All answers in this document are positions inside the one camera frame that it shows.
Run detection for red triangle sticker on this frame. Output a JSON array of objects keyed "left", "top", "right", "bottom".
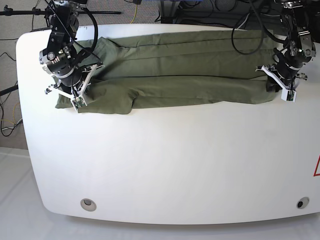
[{"left": 313, "top": 156, "right": 320, "bottom": 177}]

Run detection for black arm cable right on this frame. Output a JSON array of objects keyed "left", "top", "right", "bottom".
[{"left": 47, "top": 0, "right": 99, "bottom": 66}]

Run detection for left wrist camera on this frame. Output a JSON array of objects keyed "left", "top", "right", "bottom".
[{"left": 281, "top": 88, "right": 297, "bottom": 103}]

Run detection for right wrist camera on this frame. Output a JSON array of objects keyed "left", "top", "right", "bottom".
[{"left": 71, "top": 96, "right": 88, "bottom": 112}]

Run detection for left table cable grommet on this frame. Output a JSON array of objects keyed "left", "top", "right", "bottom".
[{"left": 80, "top": 198, "right": 97, "bottom": 212}]

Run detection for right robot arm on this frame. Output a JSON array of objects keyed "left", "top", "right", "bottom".
[{"left": 39, "top": 0, "right": 103, "bottom": 109}]

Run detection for table cable grommet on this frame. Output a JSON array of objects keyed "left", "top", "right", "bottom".
[
  {"left": 80, "top": 198, "right": 97, "bottom": 212},
  {"left": 296, "top": 196, "right": 310, "bottom": 209}
]

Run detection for olive green T-shirt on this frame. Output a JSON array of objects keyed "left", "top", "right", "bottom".
[{"left": 54, "top": 29, "right": 283, "bottom": 116}]

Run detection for black floor cables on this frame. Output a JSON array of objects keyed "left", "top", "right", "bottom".
[{"left": 0, "top": 51, "right": 23, "bottom": 137}]

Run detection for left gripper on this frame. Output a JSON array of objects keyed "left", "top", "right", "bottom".
[{"left": 255, "top": 64, "right": 308, "bottom": 93}]

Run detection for yellow cable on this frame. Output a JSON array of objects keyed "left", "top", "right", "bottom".
[{"left": 131, "top": 3, "right": 139, "bottom": 25}]

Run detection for right table cable grommet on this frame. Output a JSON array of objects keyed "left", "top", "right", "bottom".
[{"left": 296, "top": 196, "right": 310, "bottom": 209}]

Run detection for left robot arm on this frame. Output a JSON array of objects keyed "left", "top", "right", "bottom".
[{"left": 257, "top": 0, "right": 320, "bottom": 102}]

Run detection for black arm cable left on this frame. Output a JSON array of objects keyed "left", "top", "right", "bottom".
[{"left": 231, "top": 0, "right": 288, "bottom": 55}]

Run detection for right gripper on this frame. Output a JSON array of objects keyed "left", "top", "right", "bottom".
[{"left": 45, "top": 62, "right": 103, "bottom": 103}]

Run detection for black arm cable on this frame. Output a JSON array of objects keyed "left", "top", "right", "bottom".
[
  {"left": 231, "top": 0, "right": 288, "bottom": 55},
  {"left": 47, "top": 0, "right": 99, "bottom": 66}
]

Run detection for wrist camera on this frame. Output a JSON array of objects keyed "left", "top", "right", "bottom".
[
  {"left": 281, "top": 88, "right": 297, "bottom": 103},
  {"left": 71, "top": 96, "right": 88, "bottom": 112}
]

